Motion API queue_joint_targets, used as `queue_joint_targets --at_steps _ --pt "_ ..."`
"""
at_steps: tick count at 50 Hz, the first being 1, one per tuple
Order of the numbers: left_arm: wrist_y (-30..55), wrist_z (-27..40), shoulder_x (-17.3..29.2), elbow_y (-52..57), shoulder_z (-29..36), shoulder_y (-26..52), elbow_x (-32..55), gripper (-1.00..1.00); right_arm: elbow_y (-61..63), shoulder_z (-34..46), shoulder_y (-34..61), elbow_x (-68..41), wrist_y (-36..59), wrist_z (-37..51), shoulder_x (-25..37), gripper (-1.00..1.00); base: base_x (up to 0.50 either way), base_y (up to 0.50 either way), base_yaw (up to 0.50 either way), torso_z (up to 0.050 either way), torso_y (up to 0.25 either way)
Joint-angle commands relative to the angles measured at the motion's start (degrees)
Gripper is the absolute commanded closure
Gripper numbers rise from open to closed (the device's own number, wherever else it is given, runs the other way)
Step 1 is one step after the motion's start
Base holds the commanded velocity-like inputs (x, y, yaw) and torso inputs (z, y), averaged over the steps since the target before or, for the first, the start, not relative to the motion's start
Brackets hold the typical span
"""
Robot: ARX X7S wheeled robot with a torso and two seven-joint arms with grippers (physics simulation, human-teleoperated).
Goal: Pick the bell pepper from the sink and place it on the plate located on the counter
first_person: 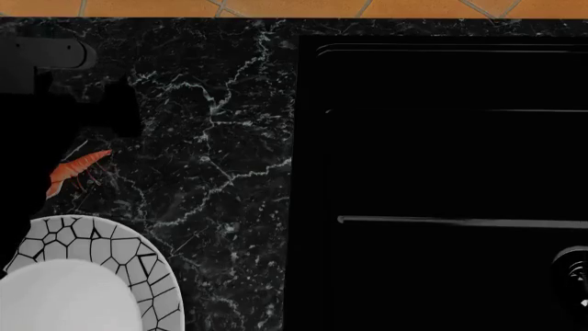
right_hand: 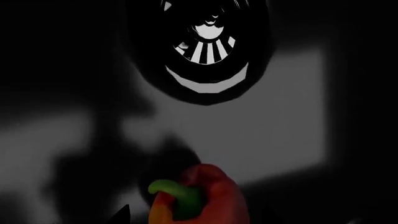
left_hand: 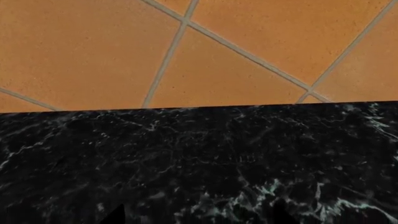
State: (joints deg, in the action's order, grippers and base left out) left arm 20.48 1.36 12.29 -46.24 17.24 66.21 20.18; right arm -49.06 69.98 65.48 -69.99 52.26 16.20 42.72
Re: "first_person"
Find black kitchen sink basin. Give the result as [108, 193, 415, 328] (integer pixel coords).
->
[293, 33, 588, 331]

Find white crackle pattern plate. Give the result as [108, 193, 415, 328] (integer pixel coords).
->
[2, 213, 187, 331]

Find black sink drain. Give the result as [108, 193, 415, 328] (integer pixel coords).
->
[549, 245, 588, 312]

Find orange shrimp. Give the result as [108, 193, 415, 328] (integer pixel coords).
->
[45, 148, 114, 201]

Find white robot torso cover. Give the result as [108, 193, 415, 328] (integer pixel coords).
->
[0, 257, 144, 331]

